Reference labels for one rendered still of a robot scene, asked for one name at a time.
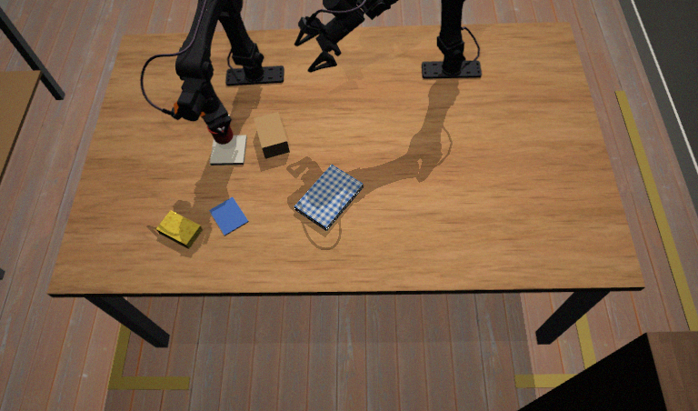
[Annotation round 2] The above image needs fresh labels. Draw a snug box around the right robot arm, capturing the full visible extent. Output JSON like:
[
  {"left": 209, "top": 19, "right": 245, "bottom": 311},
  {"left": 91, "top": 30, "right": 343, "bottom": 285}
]
[{"left": 171, "top": 0, "right": 284, "bottom": 121}]

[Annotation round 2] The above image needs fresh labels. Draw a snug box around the blue and white checkered towel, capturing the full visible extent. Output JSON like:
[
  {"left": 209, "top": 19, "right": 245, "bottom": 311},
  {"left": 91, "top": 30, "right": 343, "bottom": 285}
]
[{"left": 294, "top": 165, "right": 364, "bottom": 231}]

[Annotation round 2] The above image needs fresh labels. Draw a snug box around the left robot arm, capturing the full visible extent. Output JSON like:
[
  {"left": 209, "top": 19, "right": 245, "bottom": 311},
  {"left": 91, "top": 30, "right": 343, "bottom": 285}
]
[{"left": 298, "top": 0, "right": 482, "bottom": 79}]

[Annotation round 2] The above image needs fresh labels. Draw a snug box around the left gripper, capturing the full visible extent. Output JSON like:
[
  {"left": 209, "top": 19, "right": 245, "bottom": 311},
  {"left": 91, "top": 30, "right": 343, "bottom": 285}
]
[{"left": 294, "top": 17, "right": 349, "bottom": 73}]

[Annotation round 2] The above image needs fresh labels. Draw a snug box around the red cup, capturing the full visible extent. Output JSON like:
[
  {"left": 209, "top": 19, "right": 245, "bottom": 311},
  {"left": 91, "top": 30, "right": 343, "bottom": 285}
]
[{"left": 207, "top": 125, "right": 234, "bottom": 145}]

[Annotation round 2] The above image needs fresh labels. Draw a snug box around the yellow sponge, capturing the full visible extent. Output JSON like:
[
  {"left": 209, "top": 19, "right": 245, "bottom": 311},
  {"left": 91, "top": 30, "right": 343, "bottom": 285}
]
[{"left": 156, "top": 210, "right": 203, "bottom": 249}]

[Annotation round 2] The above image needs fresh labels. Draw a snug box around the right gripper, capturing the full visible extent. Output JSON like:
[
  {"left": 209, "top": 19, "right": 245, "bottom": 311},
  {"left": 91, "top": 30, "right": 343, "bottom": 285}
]
[{"left": 174, "top": 92, "right": 232, "bottom": 136}]

